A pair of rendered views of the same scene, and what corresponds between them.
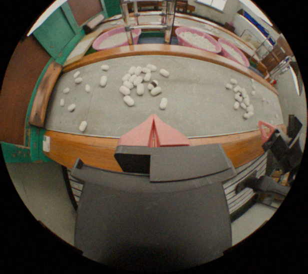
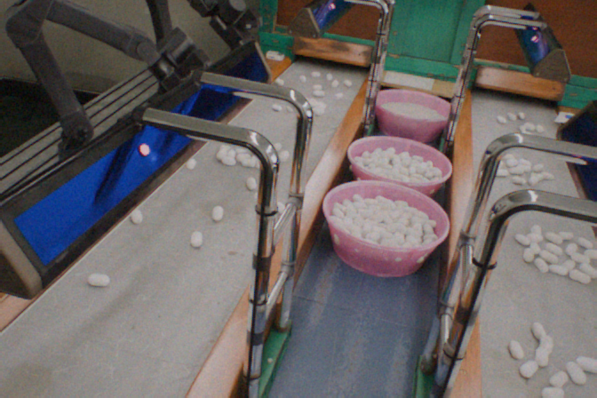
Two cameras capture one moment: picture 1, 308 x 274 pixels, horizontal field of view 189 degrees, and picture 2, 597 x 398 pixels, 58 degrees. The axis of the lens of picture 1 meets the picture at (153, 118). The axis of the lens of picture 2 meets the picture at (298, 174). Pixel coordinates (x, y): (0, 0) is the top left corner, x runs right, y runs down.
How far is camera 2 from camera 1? 1.65 m
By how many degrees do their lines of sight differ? 66
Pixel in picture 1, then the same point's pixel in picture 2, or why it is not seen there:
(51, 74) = (352, 52)
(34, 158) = (261, 36)
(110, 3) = not seen: outside the picture
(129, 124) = not seen: hidden behind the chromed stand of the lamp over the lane
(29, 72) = (351, 19)
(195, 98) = (274, 123)
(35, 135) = (286, 43)
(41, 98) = (322, 47)
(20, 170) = not seen: outside the picture
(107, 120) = not seen: hidden behind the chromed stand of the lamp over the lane
